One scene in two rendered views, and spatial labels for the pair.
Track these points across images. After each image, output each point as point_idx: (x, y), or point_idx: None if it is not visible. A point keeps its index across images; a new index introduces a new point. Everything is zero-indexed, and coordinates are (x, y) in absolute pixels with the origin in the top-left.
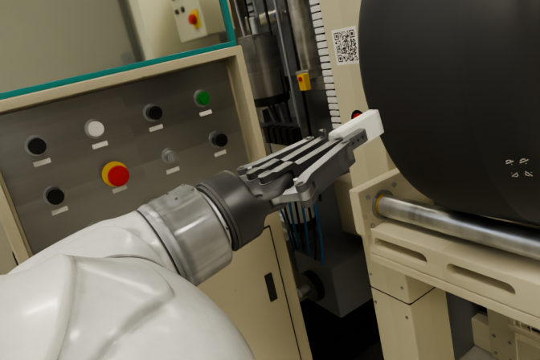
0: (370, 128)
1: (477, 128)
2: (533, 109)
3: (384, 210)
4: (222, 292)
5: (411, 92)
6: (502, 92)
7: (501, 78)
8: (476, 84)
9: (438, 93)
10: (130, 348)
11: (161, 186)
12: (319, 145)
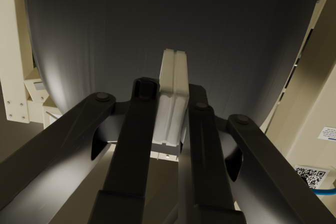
0: (159, 77)
1: None
2: None
3: None
4: None
5: (181, 48)
6: (61, 17)
7: (61, 33)
8: (87, 35)
9: (141, 37)
10: None
11: None
12: (180, 156)
